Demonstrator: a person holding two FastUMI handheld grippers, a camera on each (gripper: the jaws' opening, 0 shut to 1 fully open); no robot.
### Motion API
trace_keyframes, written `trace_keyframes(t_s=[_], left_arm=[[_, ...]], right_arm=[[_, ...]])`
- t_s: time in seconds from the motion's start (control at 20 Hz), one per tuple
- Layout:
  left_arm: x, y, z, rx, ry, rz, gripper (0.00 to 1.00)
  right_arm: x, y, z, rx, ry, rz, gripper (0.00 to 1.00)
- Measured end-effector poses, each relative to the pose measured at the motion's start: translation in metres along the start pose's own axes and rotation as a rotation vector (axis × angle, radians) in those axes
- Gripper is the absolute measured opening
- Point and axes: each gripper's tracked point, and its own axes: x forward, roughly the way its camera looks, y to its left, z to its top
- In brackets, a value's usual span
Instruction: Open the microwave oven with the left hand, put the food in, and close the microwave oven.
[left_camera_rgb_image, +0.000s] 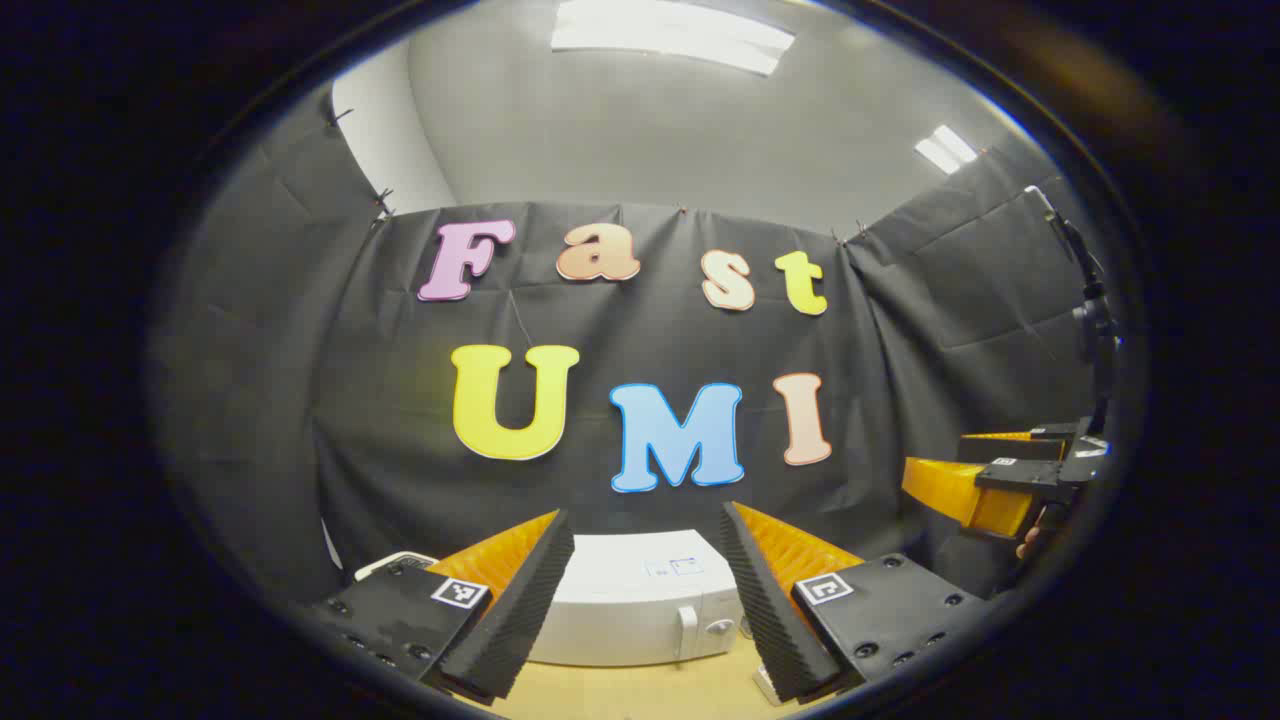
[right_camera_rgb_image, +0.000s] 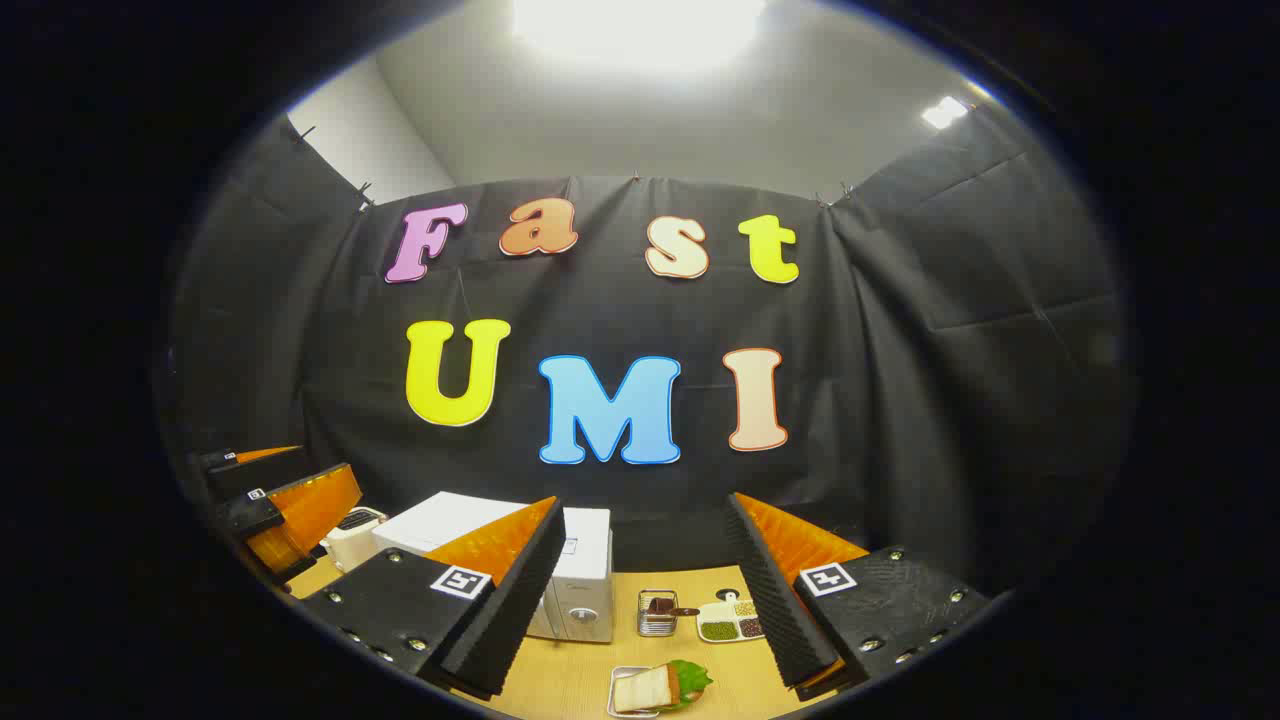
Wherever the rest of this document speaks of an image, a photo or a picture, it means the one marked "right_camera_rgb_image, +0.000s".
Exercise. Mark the large ceiling light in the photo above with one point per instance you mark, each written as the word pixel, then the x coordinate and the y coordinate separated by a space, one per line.
pixel 640 25

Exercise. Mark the white microwave oven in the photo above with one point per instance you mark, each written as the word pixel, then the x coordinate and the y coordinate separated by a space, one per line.
pixel 585 560

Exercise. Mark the small brown utensil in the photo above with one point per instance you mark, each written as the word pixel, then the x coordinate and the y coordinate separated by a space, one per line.
pixel 662 606

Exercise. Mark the small white tray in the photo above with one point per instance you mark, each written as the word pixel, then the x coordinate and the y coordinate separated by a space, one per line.
pixel 625 672

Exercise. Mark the white divided dish with beans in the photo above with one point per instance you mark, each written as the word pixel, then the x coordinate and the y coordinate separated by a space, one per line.
pixel 720 630

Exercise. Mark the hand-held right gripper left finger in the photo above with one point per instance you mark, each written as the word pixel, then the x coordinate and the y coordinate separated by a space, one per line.
pixel 510 610

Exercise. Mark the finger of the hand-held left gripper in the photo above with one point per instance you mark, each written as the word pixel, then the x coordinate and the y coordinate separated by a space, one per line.
pixel 260 475
pixel 250 512

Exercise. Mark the white toaster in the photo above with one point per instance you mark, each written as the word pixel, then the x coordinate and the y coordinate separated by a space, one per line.
pixel 350 545

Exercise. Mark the small ceiling light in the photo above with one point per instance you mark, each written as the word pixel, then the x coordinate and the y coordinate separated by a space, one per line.
pixel 945 112

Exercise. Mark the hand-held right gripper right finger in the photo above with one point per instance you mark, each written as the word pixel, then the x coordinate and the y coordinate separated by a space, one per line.
pixel 775 600

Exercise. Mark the black backdrop cloth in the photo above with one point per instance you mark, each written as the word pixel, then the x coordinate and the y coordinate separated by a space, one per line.
pixel 880 400

